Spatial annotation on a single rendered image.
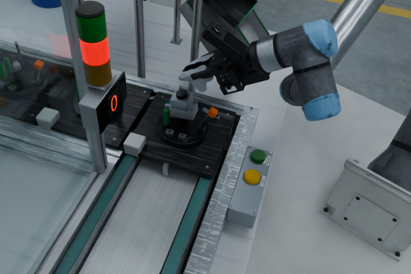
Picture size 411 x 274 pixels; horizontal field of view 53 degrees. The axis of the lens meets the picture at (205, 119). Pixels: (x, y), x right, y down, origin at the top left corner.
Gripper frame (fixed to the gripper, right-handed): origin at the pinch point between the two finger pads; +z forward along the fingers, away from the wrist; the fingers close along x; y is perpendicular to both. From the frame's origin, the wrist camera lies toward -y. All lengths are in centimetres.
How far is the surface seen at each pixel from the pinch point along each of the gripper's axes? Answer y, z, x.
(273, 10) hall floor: 94, 71, 241
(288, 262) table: 46, -12, -22
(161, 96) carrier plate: 10.8, 19.3, 9.8
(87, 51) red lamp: -20.5, -1.0, -21.6
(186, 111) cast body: 9.8, 4.6, -2.2
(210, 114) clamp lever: 13.1, -0.3, -1.0
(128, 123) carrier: 8.3, 22.9, -3.8
